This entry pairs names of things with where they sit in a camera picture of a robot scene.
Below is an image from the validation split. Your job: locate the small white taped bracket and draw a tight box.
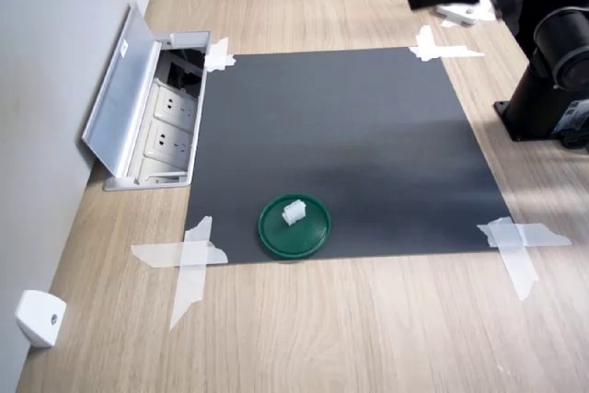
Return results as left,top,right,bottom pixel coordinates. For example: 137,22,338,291
434,0,502,29

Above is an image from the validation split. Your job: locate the white power socket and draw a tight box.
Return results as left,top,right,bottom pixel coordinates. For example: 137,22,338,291
143,120,193,159
153,82,197,121

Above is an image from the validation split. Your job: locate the round green lid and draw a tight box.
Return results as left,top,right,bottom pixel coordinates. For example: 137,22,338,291
257,193,333,260

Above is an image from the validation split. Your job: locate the silver cable duct lid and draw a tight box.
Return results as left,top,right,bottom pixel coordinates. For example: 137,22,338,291
81,0,163,179

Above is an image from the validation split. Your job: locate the white masking tape patch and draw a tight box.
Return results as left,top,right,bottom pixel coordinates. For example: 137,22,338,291
477,216,572,303
203,36,238,75
408,24,486,63
131,215,230,332

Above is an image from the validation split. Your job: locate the small white plastic terminal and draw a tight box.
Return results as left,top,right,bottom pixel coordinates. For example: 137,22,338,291
281,199,307,226

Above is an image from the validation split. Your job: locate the white partition foot bracket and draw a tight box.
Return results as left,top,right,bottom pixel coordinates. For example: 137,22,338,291
13,289,68,349

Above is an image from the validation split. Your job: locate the grey partition panel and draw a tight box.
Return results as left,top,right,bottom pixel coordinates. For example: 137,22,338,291
0,0,165,393

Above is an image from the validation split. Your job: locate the dark grey mat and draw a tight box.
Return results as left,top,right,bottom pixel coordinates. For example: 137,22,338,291
186,45,513,265

